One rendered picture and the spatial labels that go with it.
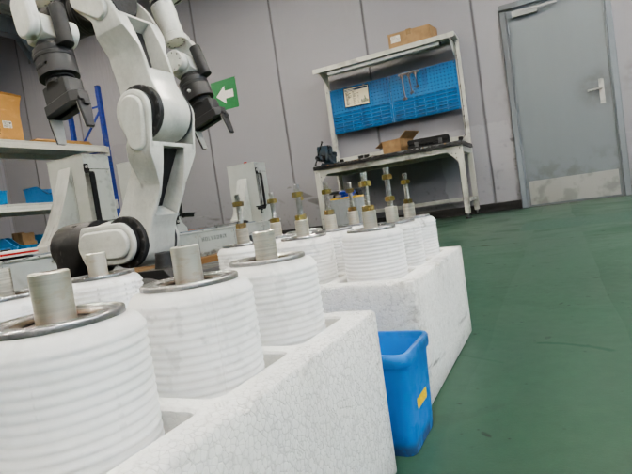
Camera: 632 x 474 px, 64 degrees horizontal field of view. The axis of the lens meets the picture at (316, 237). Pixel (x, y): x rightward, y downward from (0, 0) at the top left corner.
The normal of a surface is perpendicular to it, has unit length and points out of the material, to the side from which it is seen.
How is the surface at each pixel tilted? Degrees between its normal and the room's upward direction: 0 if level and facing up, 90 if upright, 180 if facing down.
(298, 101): 90
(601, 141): 90
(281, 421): 90
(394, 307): 90
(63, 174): 69
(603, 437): 0
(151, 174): 115
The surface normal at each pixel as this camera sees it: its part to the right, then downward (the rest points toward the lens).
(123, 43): -0.29, 0.51
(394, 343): -0.44, 0.07
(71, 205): 0.89, -0.11
